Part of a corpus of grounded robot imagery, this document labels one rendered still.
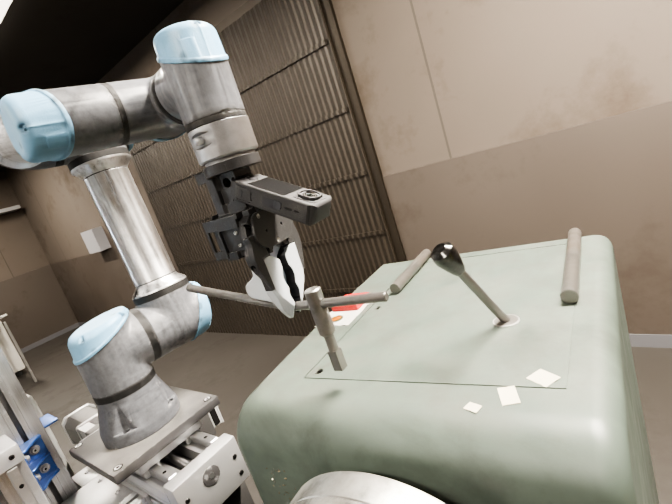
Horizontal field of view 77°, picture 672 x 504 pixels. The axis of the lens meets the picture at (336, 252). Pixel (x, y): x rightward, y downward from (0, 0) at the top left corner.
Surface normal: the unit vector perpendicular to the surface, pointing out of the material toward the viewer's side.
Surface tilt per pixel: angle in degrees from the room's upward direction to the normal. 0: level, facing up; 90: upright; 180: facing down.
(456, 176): 90
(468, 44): 90
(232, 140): 90
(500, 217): 90
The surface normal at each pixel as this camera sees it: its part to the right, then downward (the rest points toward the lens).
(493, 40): -0.58, 0.36
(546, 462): -0.58, -0.36
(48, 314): 0.76, -0.10
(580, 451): -0.54, -0.55
